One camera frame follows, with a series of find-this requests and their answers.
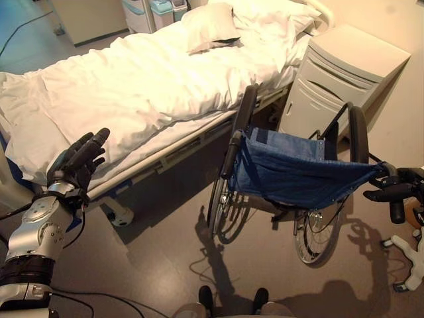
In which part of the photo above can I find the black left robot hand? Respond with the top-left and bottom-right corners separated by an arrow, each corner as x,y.
46,128 -> 111,201

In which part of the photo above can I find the silver right robot leg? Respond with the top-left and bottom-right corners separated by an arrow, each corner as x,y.
256,300 -> 296,318

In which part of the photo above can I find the large white pillow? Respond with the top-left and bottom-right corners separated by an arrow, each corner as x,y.
207,0 -> 323,39

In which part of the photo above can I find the dark right robot foot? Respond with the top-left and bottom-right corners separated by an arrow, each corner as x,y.
252,287 -> 270,308

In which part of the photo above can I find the white duvet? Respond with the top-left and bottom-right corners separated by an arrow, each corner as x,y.
0,19 -> 311,185

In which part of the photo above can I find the thin floor cable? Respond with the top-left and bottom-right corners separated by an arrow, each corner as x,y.
189,244 -> 227,283

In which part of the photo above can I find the beige cabinet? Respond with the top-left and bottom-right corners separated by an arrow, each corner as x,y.
52,0 -> 129,48

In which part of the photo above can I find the teal and white bin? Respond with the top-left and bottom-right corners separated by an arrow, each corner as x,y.
121,0 -> 147,34
150,0 -> 187,32

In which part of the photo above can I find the white wheeled stand base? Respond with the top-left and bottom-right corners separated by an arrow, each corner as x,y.
380,228 -> 424,293

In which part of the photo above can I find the dark left robot foot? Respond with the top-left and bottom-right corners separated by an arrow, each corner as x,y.
197,285 -> 215,309

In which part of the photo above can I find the orange round object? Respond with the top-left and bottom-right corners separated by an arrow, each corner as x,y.
404,197 -> 424,229

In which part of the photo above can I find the silver left robot leg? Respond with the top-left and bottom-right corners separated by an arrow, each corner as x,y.
172,301 -> 213,318

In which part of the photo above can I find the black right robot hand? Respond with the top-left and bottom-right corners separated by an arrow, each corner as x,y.
362,167 -> 424,203

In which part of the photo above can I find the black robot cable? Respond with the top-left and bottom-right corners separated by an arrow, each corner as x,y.
48,287 -> 188,318

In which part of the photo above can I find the grey-white pillow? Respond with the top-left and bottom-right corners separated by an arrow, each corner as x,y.
181,3 -> 242,56

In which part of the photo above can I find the white bedside cabinet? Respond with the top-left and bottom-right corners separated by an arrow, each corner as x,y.
277,23 -> 413,140

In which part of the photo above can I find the blue seat wheelchair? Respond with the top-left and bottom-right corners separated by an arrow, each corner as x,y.
206,83 -> 405,266

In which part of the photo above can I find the silver robot leg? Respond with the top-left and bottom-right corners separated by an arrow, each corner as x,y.
256,300 -> 296,318
172,301 -> 213,318

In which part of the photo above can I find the dark robot foot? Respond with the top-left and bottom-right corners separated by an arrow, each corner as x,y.
197,285 -> 215,309
252,287 -> 270,308

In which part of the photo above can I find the hospital bed frame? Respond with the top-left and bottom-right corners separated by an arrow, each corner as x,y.
0,0 -> 335,228

